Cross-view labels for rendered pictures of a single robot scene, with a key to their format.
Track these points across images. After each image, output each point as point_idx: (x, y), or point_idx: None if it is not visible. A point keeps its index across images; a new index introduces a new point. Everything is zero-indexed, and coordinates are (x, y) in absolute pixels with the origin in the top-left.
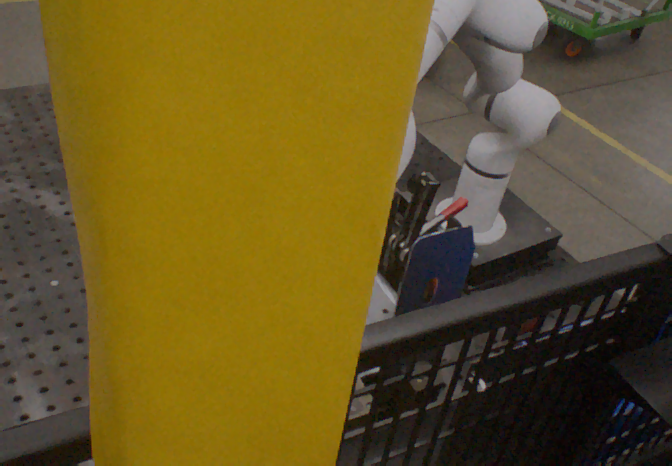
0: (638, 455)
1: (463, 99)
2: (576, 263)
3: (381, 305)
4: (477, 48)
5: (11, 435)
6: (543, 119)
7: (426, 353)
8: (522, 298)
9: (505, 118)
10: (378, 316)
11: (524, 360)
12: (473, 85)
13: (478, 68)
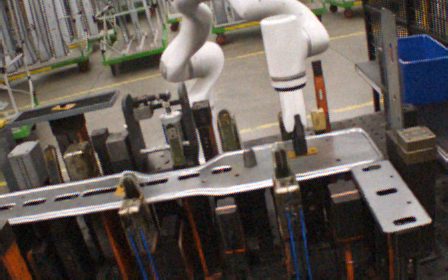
0: None
1: (171, 76)
2: (248, 141)
3: (322, 141)
4: (200, 13)
5: None
6: (220, 51)
7: (392, 102)
8: None
9: (203, 65)
10: (331, 142)
11: None
12: (182, 55)
13: (201, 28)
